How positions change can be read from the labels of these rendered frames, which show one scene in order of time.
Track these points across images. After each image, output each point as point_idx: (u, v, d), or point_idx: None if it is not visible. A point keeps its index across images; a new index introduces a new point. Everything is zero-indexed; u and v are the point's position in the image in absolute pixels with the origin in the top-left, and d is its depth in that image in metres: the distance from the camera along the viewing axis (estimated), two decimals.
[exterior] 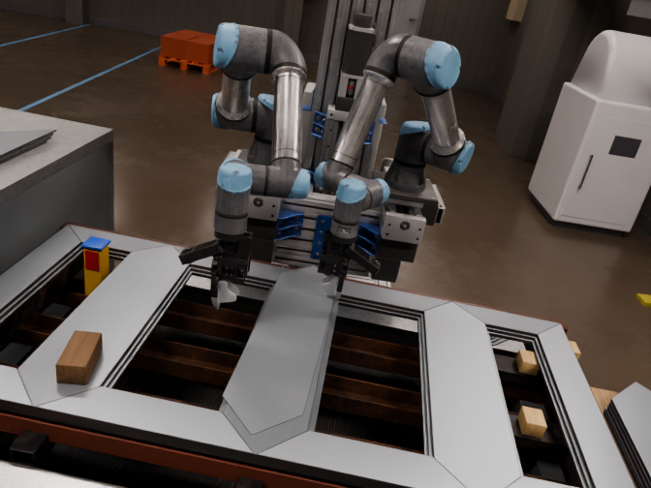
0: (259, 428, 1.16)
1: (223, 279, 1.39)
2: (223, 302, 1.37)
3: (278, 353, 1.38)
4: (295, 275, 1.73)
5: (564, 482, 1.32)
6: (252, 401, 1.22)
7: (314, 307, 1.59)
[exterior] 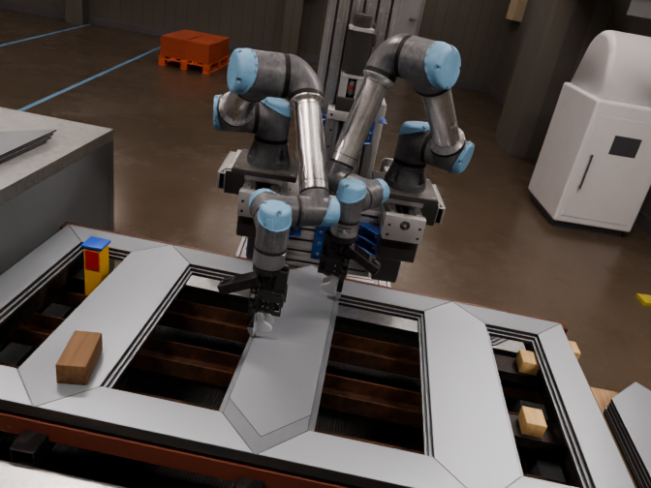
0: (267, 429, 1.16)
1: None
2: (259, 331, 1.40)
3: (282, 353, 1.38)
4: (294, 275, 1.73)
5: (564, 482, 1.32)
6: (260, 402, 1.22)
7: (315, 307, 1.59)
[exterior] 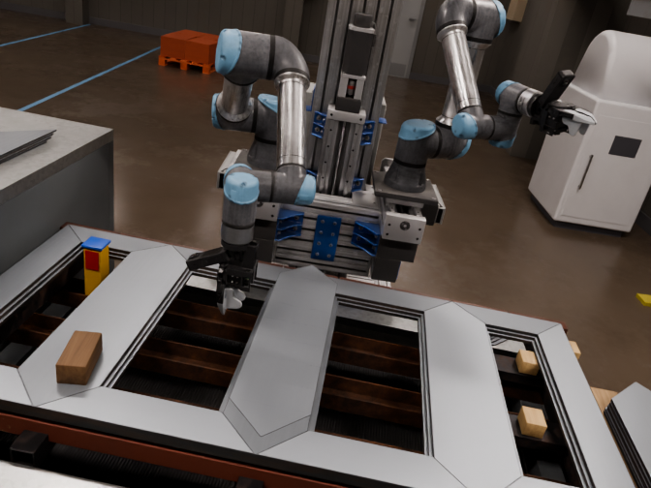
0: (267, 429, 1.16)
1: None
2: (229, 308, 1.38)
3: (282, 353, 1.38)
4: (294, 275, 1.73)
5: (564, 482, 1.32)
6: (260, 402, 1.22)
7: (315, 307, 1.59)
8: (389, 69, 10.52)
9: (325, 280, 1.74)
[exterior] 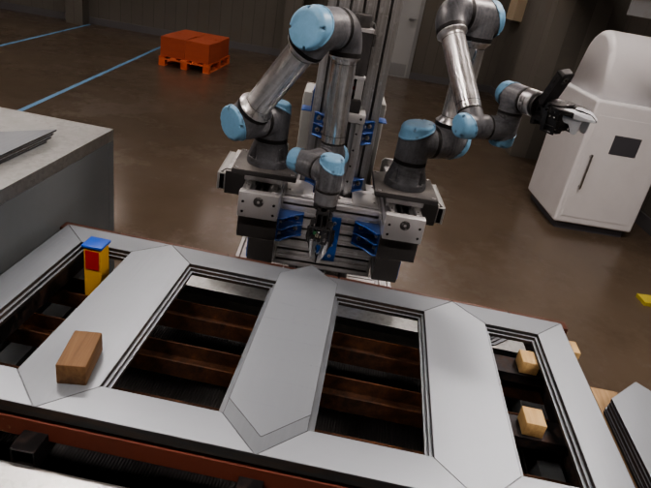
0: (267, 429, 1.16)
1: (325, 245, 1.80)
2: (310, 255, 1.81)
3: (282, 353, 1.38)
4: (294, 275, 1.73)
5: (564, 482, 1.32)
6: (260, 402, 1.22)
7: (315, 307, 1.59)
8: (389, 69, 10.52)
9: (325, 280, 1.74)
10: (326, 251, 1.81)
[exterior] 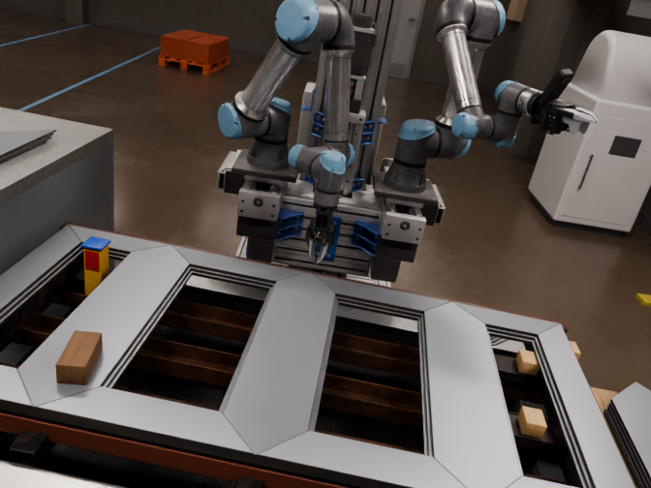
0: (263, 447, 1.11)
1: (326, 245, 1.75)
2: (310, 256, 1.76)
3: (278, 366, 1.34)
4: (292, 283, 1.69)
5: (564, 482, 1.32)
6: (255, 417, 1.18)
7: (313, 316, 1.55)
8: (389, 69, 10.52)
9: (324, 288, 1.69)
10: (326, 252, 1.76)
